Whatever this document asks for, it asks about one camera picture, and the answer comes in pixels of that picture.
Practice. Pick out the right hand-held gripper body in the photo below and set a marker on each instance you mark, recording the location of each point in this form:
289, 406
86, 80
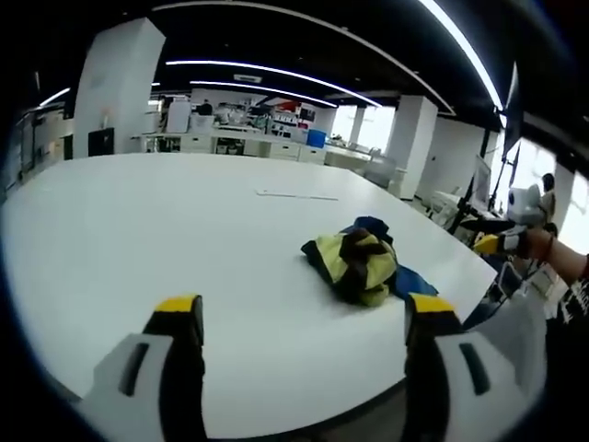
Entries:
524, 205

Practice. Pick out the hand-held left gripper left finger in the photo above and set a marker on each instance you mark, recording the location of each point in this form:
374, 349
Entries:
147, 368

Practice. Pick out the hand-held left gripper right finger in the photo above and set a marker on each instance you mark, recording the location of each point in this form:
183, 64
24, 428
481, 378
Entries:
442, 368

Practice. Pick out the yellow black blue garment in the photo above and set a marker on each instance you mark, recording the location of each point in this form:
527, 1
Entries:
363, 262

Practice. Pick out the thin white template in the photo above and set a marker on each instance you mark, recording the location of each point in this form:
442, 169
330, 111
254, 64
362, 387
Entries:
299, 195

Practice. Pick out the person's right hand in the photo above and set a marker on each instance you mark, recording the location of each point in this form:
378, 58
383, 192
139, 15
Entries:
536, 243

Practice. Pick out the person's light grey clothing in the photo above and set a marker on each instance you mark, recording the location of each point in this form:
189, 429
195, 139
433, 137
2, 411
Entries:
524, 322

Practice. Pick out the black panel on stand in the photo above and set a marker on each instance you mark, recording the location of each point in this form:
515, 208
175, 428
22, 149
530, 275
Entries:
512, 110

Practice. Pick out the person's black printed shirt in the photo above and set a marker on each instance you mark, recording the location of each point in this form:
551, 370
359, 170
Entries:
575, 301

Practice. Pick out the slim white pillar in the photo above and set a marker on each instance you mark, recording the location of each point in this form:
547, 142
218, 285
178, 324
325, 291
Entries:
412, 143

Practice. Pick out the long ceiling light strip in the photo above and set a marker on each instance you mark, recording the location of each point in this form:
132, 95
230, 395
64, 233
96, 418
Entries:
465, 50

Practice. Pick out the blue storage bin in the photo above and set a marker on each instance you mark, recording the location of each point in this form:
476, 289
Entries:
316, 138

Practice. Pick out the black box at pillar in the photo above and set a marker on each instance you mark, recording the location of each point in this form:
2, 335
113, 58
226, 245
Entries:
100, 142

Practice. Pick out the row of white cabinets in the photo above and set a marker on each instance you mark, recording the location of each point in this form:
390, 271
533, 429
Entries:
257, 145

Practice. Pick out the curved ceiling light strip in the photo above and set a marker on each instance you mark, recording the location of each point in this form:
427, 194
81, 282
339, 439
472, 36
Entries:
271, 76

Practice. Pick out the wide white pillar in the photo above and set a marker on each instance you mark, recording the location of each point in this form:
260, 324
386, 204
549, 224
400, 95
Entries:
117, 87

